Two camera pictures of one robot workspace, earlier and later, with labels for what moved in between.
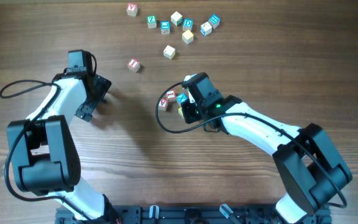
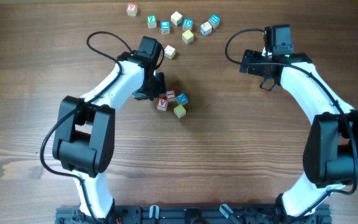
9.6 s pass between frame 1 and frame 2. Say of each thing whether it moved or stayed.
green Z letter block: stayed
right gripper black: moved
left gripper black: moved
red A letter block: stayed
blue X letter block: stayed
